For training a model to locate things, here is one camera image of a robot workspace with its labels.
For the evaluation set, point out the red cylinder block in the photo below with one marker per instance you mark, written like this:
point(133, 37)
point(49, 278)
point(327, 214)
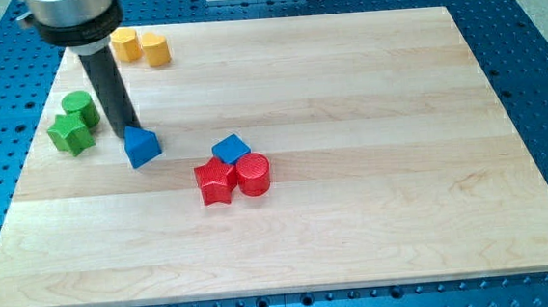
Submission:
point(253, 172)

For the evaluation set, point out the green cylinder block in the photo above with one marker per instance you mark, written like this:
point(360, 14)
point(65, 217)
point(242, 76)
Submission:
point(81, 102)

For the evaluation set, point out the red star block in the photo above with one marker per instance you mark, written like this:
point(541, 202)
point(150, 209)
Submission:
point(216, 181)

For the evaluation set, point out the green star block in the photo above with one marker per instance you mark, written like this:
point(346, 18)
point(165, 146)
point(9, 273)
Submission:
point(70, 134)

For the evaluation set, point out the yellow hexagon block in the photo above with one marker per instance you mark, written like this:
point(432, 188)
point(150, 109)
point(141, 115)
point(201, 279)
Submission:
point(126, 45)

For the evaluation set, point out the blue cube block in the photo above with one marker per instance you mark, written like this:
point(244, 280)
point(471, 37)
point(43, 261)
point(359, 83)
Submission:
point(231, 149)

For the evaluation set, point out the blue triangle block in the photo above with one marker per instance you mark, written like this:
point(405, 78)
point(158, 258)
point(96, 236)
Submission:
point(141, 146)

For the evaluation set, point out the yellow heart block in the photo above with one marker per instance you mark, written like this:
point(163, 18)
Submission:
point(156, 49)

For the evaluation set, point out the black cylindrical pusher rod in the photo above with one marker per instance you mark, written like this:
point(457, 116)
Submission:
point(110, 90)

